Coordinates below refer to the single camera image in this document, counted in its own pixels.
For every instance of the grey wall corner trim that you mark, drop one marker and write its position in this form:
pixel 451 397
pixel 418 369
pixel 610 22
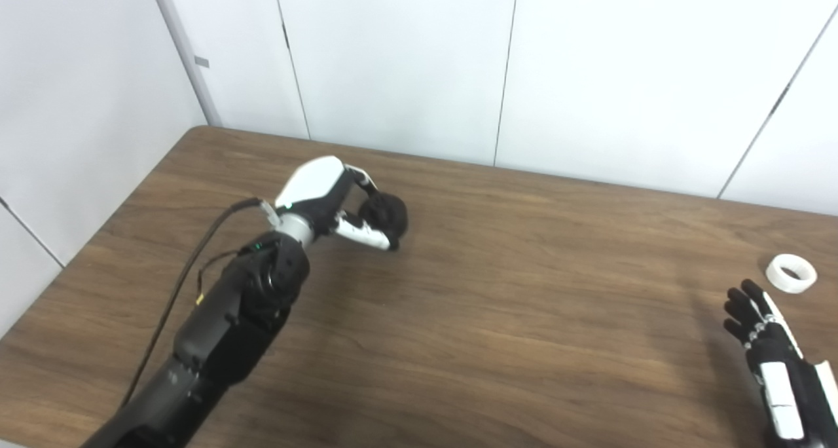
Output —
pixel 190 55

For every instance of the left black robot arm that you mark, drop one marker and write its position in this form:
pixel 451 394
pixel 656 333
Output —
pixel 236 323

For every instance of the round black part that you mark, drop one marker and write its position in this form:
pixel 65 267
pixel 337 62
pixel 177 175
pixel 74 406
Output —
pixel 389 215

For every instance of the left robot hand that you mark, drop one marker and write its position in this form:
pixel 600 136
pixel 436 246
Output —
pixel 311 186

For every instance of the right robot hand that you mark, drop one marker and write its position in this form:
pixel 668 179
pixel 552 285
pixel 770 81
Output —
pixel 808 402

